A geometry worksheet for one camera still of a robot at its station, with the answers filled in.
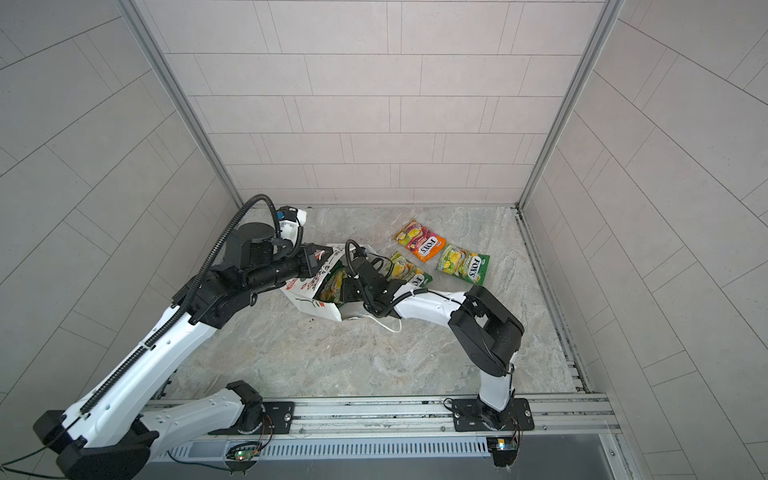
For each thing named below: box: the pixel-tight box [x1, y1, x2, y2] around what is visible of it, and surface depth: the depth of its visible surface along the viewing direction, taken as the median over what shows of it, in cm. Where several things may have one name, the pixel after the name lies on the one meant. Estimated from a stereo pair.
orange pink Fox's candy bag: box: [394, 219, 447, 263], surface depth 106 cm
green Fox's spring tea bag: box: [435, 244, 490, 285], surface depth 99 cm
